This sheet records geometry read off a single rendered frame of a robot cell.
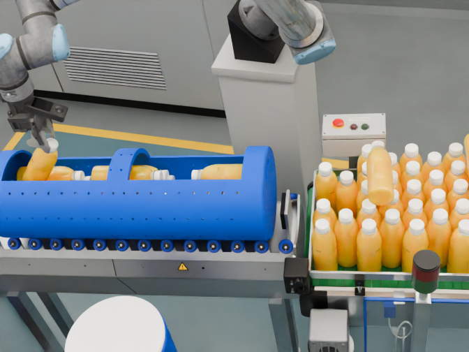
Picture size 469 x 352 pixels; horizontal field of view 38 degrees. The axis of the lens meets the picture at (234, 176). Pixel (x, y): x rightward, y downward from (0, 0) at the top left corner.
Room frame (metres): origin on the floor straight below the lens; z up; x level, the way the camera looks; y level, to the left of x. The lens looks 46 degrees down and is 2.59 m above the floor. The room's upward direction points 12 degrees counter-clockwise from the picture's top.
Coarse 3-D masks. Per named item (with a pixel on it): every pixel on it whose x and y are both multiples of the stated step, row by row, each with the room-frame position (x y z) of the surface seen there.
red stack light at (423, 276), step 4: (412, 260) 0.92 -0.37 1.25; (412, 264) 0.91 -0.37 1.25; (412, 268) 0.91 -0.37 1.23; (416, 268) 0.89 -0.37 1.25; (412, 272) 0.90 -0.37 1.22; (416, 272) 0.89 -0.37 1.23; (420, 272) 0.88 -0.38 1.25; (424, 272) 0.88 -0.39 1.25; (428, 272) 0.87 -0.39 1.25; (432, 272) 0.87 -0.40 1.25; (436, 272) 0.88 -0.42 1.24; (416, 276) 0.89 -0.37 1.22; (420, 276) 0.88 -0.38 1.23; (424, 276) 0.87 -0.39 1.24; (428, 276) 0.87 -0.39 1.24; (432, 276) 0.87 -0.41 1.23; (436, 276) 0.88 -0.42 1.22; (420, 280) 0.88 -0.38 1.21; (424, 280) 0.87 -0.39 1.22; (428, 280) 0.87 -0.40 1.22; (432, 280) 0.87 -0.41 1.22
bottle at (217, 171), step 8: (208, 168) 1.42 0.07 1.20; (216, 168) 1.41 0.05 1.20; (224, 168) 1.40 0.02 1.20; (232, 168) 1.39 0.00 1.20; (240, 168) 1.39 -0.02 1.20; (200, 176) 1.41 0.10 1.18; (208, 176) 1.40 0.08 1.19; (216, 176) 1.39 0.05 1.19; (224, 176) 1.38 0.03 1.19; (232, 176) 1.37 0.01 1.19; (240, 176) 1.37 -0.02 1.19
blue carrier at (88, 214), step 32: (0, 160) 1.61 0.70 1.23; (64, 160) 1.69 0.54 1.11; (96, 160) 1.66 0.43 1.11; (128, 160) 1.49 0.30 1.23; (160, 160) 1.60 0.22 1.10; (192, 160) 1.57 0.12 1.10; (224, 160) 1.54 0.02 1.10; (256, 160) 1.37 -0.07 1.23; (0, 192) 1.50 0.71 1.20; (32, 192) 1.47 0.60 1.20; (64, 192) 1.45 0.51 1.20; (96, 192) 1.42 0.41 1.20; (128, 192) 1.39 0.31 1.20; (160, 192) 1.36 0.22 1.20; (192, 192) 1.33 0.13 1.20; (224, 192) 1.31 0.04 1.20; (256, 192) 1.28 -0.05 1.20; (0, 224) 1.46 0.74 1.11; (32, 224) 1.43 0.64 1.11; (64, 224) 1.40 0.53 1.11; (96, 224) 1.37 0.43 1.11; (128, 224) 1.35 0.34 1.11; (160, 224) 1.32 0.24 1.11; (192, 224) 1.29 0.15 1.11; (224, 224) 1.26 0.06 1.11; (256, 224) 1.24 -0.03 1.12
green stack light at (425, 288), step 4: (412, 276) 0.90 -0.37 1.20; (412, 280) 0.90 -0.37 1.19; (416, 280) 0.89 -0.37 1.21; (436, 280) 0.88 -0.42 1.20; (412, 284) 0.90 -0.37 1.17; (416, 284) 0.89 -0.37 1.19; (420, 284) 0.88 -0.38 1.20; (424, 284) 0.87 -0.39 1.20; (428, 284) 0.87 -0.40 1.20; (432, 284) 0.87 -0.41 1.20; (436, 284) 0.88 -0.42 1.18; (416, 288) 0.89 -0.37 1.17; (420, 288) 0.88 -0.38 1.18; (424, 288) 0.87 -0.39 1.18; (428, 288) 0.87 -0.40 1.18; (432, 288) 0.87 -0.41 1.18; (436, 288) 0.88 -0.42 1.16; (420, 292) 0.88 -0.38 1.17; (424, 292) 0.87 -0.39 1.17; (428, 292) 0.87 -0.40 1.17; (432, 292) 0.87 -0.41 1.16
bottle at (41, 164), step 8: (40, 152) 1.53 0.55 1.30; (56, 152) 1.54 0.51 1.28; (32, 160) 1.54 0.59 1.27; (40, 160) 1.52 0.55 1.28; (48, 160) 1.52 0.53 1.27; (56, 160) 1.54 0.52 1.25; (32, 168) 1.54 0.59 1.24; (40, 168) 1.52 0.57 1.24; (48, 168) 1.52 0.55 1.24; (24, 176) 1.56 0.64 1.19; (32, 176) 1.54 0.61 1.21; (40, 176) 1.53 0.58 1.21; (48, 176) 1.55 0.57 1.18
